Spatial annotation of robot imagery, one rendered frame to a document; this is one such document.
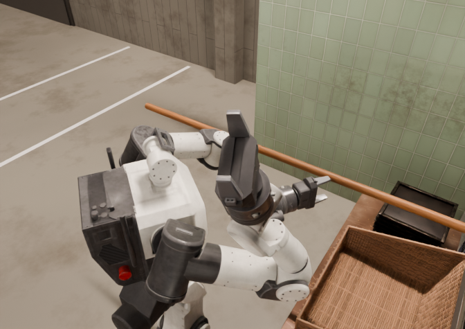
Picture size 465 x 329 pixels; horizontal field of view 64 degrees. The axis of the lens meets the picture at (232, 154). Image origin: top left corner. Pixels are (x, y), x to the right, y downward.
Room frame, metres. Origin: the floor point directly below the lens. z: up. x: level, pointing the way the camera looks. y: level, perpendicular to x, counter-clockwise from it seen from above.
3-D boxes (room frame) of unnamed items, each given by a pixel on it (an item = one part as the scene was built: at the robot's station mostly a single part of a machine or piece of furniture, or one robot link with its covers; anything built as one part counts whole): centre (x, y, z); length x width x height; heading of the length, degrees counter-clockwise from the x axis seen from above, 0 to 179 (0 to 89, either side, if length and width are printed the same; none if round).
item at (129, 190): (0.71, 0.24, 1.26); 0.34 x 0.30 x 0.36; 21
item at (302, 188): (0.89, -0.21, 1.19); 0.12 x 0.10 x 0.13; 111
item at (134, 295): (0.67, 0.24, 1.00); 0.28 x 0.13 x 0.18; 146
